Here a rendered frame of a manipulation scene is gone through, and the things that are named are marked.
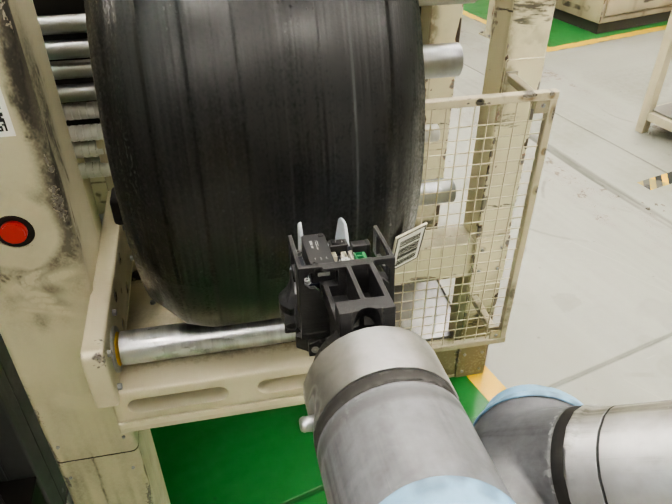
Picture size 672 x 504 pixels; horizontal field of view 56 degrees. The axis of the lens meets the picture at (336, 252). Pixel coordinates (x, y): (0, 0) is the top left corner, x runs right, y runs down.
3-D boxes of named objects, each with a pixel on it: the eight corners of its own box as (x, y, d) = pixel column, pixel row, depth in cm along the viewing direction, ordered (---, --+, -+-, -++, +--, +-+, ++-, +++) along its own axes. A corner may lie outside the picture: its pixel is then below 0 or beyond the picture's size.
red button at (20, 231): (3, 246, 76) (-5, 225, 74) (6, 237, 77) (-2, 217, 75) (30, 243, 76) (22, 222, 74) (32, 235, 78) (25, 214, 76)
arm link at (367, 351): (454, 466, 40) (306, 493, 39) (429, 413, 45) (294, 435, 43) (466, 356, 36) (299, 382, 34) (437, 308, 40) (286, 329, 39)
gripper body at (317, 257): (378, 220, 50) (428, 305, 40) (377, 310, 54) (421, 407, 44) (282, 231, 49) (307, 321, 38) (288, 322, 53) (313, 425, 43)
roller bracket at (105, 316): (96, 412, 80) (78, 358, 74) (119, 236, 111) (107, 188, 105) (124, 408, 80) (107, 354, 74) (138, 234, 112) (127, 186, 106)
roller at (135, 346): (114, 333, 84) (117, 367, 84) (107, 331, 80) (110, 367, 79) (367, 299, 90) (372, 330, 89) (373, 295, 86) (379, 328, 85)
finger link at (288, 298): (325, 262, 56) (345, 318, 48) (325, 279, 57) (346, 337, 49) (272, 269, 55) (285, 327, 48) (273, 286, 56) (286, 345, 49)
